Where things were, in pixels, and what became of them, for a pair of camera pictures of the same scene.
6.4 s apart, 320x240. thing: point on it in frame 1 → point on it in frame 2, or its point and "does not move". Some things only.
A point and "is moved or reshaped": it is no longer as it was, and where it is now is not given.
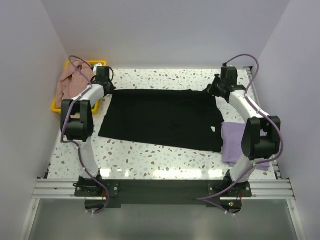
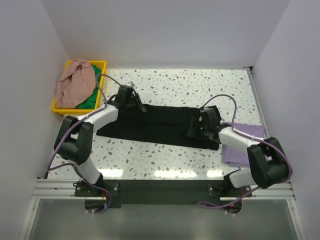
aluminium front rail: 260,189 does not move
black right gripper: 212,88 → 193,124
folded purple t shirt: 232,134 does not move
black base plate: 213,192 does not move
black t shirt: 176,117 is moved or reshaped
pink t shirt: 77,78 does not move
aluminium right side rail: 275,165 does not move
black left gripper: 112,88 → 139,107
